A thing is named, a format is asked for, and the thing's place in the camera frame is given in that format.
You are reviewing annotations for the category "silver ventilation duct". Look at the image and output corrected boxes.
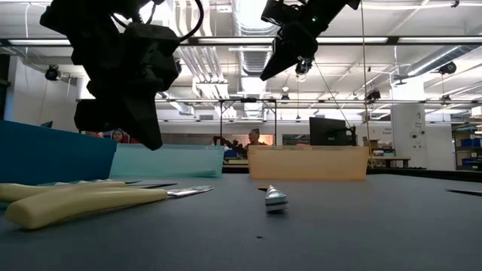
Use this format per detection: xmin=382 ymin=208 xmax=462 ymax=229
xmin=230 ymin=0 xmax=284 ymax=118
xmin=405 ymin=44 xmax=470 ymax=78

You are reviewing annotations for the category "white column with signs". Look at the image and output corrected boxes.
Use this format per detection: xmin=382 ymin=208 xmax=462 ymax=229
xmin=390 ymin=81 xmax=429 ymax=171

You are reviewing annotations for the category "dark blue plastic bin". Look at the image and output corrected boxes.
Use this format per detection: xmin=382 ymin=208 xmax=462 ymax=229
xmin=0 ymin=120 xmax=118 ymax=186

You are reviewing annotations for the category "black left camera cable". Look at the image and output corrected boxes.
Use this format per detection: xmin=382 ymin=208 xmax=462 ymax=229
xmin=108 ymin=0 xmax=205 ymax=43

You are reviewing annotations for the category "black hanging ceiling camera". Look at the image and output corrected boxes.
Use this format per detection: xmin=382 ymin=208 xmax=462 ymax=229
xmin=295 ymin=56 xmax=314 ymax=76

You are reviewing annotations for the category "storage shelf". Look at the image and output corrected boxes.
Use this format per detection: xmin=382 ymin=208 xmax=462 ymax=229
xmin=453 ymin=123 xmax=482 ymax=172

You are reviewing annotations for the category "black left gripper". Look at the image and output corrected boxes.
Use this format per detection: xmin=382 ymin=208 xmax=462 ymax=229
xmin=73 ymin=56 xmax=169 ymax=151

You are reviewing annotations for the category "teal translucent plastic bin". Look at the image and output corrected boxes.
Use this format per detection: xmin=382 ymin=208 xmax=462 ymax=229
xmin=108 ymin=144 xmax=226 ymax=179

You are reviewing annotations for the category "black overhead rail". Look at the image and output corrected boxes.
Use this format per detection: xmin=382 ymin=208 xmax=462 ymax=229
xmin=0 ymin=36 xmax=482 ymax=47

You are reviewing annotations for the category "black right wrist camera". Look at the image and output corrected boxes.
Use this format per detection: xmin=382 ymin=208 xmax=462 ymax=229
xmin=261 ymin=0 xmax=313 ymax=26

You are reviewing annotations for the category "person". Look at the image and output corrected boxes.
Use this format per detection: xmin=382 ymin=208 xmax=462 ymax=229
xmin=244 ymin=128 xmax=267 ymax=148
xmin=111 ymin=128 xmax=131 ymax=145

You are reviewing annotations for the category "orange translucent plastic bin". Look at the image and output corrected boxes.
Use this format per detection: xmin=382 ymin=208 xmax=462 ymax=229
xmin=247 ymin=145 xmax=371 ymax=181

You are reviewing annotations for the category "black workstation frame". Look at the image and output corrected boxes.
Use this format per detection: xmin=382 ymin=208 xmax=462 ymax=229
xmin=77 ymin=96 xmax=482 ymax=148

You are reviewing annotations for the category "wooden desk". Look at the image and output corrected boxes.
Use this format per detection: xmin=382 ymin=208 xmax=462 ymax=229
xmin=371 ymin=156 xmax=412 ymax=169

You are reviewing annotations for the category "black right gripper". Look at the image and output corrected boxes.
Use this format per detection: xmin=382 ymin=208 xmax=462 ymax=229
xmin=259 ymin=7 xmax=333 ymax=82

